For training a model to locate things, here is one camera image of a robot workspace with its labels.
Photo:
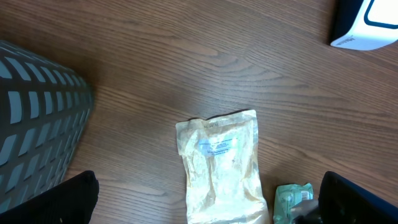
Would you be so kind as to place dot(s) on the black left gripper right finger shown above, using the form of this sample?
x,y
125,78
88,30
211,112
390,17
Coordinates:
x,y
341,201

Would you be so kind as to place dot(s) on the grey plastic mesh basket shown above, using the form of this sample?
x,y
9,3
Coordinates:
x,y
44,110

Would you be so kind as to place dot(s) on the teal crinkled snack packet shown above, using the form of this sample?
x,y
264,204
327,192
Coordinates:
x,y
292,201

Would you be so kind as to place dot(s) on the white barcode scanner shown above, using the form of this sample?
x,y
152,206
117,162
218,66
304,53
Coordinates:
x,y
364,24

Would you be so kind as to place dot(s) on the clear white plastic pouch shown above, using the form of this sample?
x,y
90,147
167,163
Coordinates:
x,y
220,161

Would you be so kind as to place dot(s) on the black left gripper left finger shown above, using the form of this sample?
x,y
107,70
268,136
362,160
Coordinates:
x,y
71,202

